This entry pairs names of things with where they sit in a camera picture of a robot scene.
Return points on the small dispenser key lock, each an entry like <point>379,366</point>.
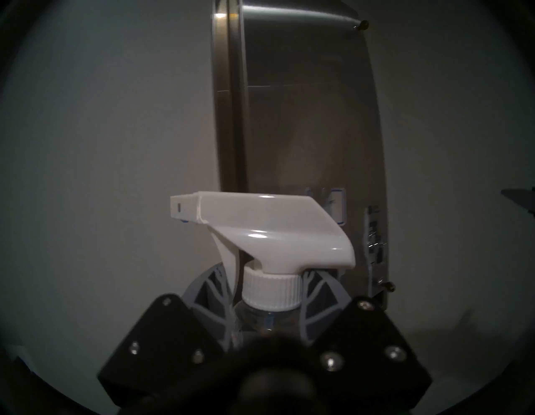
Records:
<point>390,286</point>

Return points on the blue glass cleaner spray bottle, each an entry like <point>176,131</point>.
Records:
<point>271,234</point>

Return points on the metal dispenser lever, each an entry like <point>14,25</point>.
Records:
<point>374,240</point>

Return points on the white blue-edged sticker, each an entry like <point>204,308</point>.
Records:
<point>336,207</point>

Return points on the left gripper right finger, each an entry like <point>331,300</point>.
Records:
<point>368,355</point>

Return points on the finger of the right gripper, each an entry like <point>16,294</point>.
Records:
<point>522,200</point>

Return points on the stainless steel wall dispenser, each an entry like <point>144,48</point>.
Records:
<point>309,104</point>

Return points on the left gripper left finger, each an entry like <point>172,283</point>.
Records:
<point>167,351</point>

